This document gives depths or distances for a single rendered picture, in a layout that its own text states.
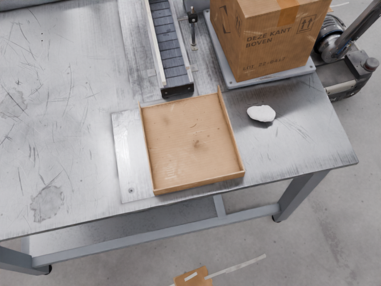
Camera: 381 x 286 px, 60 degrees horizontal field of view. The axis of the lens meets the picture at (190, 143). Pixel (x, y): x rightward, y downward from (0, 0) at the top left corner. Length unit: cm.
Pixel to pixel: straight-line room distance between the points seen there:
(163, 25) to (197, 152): 49
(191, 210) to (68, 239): 57
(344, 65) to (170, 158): 134
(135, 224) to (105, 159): 61
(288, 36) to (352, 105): 128
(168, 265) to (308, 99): 106
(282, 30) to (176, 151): 45
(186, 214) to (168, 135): 62
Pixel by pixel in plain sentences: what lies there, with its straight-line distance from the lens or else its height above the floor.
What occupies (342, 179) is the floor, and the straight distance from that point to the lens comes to 198.
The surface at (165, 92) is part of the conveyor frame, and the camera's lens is 107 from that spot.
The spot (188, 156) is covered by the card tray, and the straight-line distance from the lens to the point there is 98.
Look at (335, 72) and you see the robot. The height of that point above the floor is 24.
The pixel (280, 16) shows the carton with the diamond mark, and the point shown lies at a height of 110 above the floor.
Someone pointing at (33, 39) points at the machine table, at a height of 83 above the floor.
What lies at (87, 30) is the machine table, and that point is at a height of 83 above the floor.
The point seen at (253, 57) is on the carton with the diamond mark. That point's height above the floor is 96.
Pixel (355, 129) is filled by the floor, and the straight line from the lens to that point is 215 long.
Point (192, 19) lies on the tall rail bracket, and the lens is 112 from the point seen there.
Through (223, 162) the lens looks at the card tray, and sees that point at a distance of 97.
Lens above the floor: 172
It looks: 63 degrees down
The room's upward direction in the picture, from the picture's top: 5 degrees counter-clockwise
